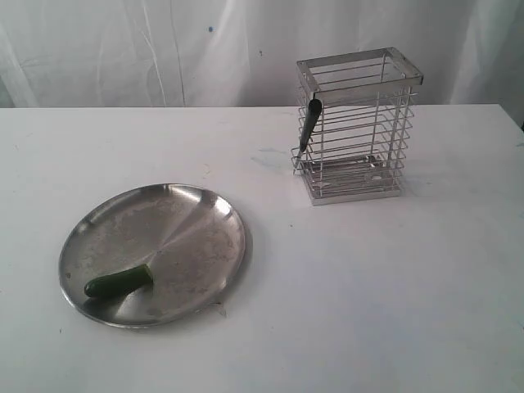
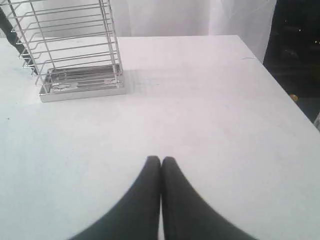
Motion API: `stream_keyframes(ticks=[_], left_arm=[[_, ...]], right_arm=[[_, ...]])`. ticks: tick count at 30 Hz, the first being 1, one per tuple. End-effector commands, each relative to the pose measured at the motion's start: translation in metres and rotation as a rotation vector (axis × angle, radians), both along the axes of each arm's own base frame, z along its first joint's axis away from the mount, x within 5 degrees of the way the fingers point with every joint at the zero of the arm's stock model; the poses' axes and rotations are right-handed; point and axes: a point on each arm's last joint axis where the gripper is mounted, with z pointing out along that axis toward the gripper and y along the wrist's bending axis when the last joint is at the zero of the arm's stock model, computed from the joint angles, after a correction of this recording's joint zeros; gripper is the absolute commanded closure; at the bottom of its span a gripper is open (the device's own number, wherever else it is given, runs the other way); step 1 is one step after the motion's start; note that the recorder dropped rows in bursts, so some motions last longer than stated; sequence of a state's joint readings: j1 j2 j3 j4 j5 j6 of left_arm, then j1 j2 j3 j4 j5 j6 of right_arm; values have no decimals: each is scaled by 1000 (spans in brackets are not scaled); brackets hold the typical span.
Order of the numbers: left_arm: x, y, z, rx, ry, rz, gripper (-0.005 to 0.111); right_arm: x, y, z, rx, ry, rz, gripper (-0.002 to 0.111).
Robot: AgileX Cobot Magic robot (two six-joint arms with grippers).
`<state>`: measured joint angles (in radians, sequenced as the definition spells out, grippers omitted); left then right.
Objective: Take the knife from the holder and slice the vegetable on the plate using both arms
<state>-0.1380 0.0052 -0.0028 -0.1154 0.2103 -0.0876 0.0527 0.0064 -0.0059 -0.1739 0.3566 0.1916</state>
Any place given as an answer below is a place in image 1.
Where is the chrome wire utensil rack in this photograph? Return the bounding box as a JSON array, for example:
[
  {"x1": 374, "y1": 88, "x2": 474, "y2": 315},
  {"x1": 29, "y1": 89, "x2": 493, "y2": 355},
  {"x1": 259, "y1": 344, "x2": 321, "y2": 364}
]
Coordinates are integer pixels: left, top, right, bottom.
[{"x1": 291, "y1": 47, "x2": 424, "y2": 206}]

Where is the white backdrop curtain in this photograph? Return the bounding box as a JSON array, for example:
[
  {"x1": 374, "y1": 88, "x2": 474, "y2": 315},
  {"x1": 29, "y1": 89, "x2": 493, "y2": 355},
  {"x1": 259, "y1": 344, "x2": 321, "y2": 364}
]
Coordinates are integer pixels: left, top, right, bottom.
[{"x1": 1, "y1": 1, "x2": 523, "y2": 116}]

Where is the round stainless steel plate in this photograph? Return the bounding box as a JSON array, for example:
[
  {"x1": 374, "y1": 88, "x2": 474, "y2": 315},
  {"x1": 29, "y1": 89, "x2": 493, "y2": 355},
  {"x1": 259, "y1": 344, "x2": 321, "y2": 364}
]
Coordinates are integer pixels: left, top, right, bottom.
[{"x1": 58, "y1": 183, "x2": 249, "y2": 329}]

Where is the black handled paring knife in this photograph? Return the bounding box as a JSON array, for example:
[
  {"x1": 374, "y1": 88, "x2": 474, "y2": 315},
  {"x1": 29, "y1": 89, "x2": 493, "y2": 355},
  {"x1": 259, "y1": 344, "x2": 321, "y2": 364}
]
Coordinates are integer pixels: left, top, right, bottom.
[{"x1": 296, "y1": 98, "x2": 323, "y2": 160}]

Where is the green cucumber piece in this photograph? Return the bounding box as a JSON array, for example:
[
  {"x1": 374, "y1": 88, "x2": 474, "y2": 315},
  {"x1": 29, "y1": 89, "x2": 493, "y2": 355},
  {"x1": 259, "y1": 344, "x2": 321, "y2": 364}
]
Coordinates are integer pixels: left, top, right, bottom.
[{"x1": 84, "y1": 264, "x2": 154, "y2": 299}]

